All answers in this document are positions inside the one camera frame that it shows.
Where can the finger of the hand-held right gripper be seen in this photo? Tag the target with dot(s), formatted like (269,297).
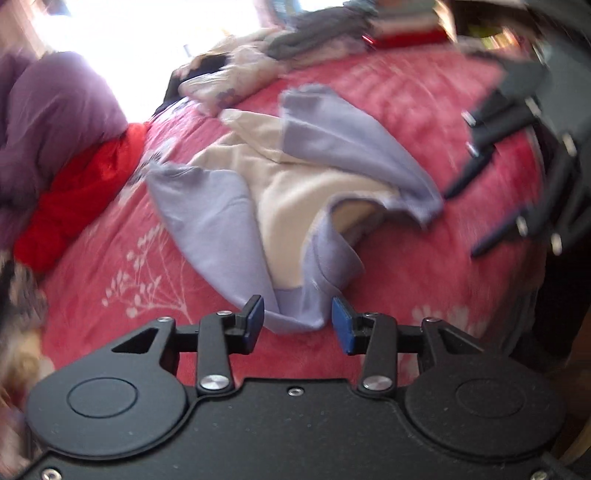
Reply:
(503,117)
(565,194)

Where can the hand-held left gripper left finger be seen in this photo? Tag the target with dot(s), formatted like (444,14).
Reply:
(255,319)

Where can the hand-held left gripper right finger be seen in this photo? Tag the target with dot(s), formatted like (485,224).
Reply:
(341,328)

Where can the lavender and cream sweatshirt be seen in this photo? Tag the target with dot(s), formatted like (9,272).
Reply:
(286,207)

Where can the stack of folded clothes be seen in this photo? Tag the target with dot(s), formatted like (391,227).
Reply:
(406,25)

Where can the dark clothes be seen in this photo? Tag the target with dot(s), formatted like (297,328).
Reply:
(184,78)

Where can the pink floral blanket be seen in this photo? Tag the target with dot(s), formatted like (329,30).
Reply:
(429,92)

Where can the grey folded garment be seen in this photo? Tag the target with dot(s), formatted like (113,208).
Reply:
(314,32)

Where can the red quilt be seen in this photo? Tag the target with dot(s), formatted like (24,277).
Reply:
(78,194)

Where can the patterned frilly cloth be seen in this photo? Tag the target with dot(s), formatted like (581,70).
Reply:
(18,323)

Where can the white floral folded garment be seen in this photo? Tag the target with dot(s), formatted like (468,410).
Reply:
(231,78)

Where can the purple duvet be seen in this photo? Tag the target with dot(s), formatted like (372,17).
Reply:
(60,115)

